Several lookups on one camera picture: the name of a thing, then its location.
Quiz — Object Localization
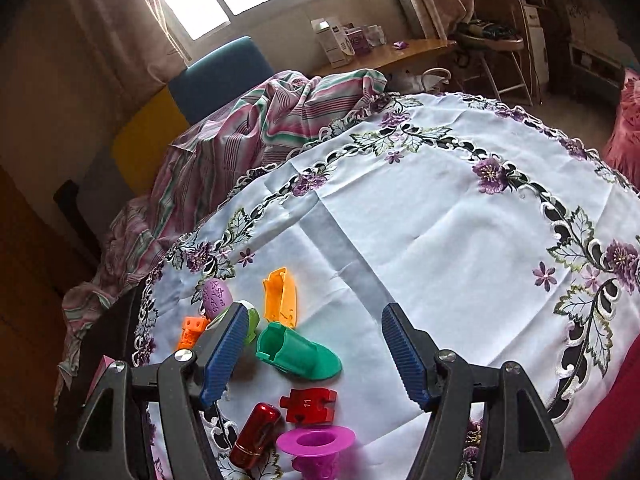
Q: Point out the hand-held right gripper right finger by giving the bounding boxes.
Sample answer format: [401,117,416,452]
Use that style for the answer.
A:
[381,302,576,480]

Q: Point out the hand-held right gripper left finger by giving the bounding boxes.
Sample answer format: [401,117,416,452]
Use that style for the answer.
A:
[65,304,251,480]

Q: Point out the white green plug-in device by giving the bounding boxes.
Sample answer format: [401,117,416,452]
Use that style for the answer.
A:
[215,300,262,346]

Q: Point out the orange toy block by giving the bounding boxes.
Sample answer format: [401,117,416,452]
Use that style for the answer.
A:
[176,315,210,352]

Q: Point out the green toy shoe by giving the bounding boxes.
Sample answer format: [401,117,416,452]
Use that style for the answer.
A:
[255,322,343,381]

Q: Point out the red cylinder case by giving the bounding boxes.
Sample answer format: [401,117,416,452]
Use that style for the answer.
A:
[229,401,282,468]

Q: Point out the red puzzle piece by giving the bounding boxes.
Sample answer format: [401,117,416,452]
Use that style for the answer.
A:
[279,386,337,427]

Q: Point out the magenta toy cup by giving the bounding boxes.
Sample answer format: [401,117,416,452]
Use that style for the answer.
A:
[276,425,357,480]

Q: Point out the pink shallow box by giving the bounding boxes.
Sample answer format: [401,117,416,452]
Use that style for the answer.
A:
[85,355,117,406]

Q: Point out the purple egg-shaped toy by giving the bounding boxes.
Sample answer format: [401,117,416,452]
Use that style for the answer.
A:
[201,278,235,320]

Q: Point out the orange boat-shaped toy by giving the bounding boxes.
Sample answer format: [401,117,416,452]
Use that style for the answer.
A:
[262,268,298,328]

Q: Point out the white embroidered floral tablecloth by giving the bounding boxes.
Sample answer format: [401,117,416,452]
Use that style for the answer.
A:
[132,92,640,480]

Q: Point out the wooden cabinet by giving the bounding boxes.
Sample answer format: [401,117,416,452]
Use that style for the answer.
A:
[0,157,101,461]

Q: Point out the red bed cover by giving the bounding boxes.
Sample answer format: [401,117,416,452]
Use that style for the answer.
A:
[565,360,640,480]

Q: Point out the pink green striped cloth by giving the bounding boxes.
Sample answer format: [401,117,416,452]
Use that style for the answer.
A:
[55,69,388,406]

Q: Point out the colour block padded headboard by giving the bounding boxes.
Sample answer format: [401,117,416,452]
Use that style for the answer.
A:
[54,36,276,271]

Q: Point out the white plastic bag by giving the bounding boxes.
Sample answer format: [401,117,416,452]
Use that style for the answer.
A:
[400,67,451,95]

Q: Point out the wooden desk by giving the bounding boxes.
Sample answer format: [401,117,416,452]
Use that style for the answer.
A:
[307,39,458,78]

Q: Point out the pink patterned cloth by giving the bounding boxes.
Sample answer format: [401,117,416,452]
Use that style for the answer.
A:
[602,67,640,188]

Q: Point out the small purple box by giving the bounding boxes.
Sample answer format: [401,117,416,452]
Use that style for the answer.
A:
[347,30,371,56]

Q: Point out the white carton box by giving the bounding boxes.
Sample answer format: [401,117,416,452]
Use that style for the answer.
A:
[311,18,353,67]

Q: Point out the dark clutter on chair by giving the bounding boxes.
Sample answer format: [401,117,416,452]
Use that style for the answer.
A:
[457,19,523,43]

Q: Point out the folding chair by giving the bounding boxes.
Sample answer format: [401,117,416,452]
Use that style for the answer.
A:
[452,0,533,106]

